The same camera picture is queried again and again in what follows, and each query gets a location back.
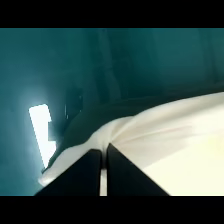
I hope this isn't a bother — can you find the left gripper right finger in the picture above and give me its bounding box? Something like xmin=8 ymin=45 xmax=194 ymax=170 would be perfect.
xmin=106 ymin=143 xmax=170 ymax=197

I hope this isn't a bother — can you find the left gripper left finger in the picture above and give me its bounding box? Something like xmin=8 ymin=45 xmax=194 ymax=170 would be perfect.
xmin=34 ymin=148 xmax=102 ymax=197

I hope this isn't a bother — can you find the white garment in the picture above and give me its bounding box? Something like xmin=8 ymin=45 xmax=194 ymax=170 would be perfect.
xmin=38 ymin=91 xmax=224 ymax=197

